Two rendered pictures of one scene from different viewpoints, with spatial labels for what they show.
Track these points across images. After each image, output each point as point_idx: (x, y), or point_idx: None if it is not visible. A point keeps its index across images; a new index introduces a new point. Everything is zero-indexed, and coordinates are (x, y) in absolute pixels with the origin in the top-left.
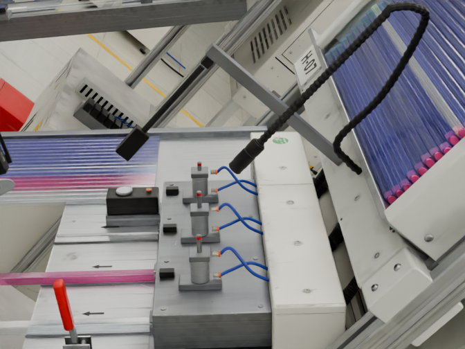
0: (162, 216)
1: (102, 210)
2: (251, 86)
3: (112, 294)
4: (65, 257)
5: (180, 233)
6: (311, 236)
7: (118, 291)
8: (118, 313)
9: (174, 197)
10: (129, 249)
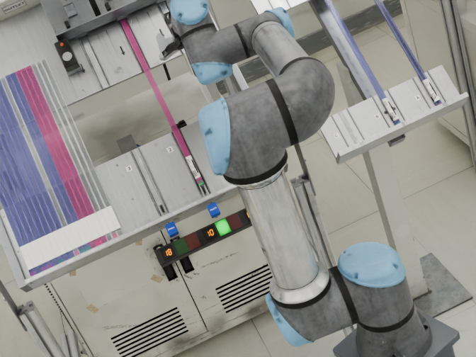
0: (95, 17)
1: (66, 81)
2: None
3: (144, 33)
4: (121, 72)
5: (108, 2)
6: None
7: (140, 32)
8: (156, 23)
9: (72, 22)
10: (101, 47)
